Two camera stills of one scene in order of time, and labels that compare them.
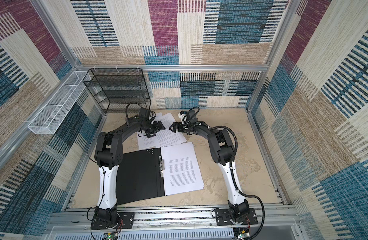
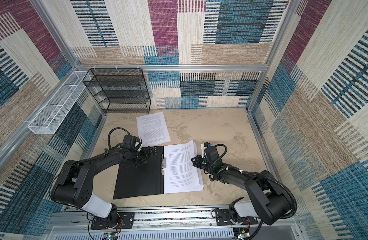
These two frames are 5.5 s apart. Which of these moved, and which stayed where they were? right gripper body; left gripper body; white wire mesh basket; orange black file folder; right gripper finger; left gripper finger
Moved: right gripper finger; left gripper finger; left gripper body; right gripper body
Stayed: orange black file folder; white wire mesh basket
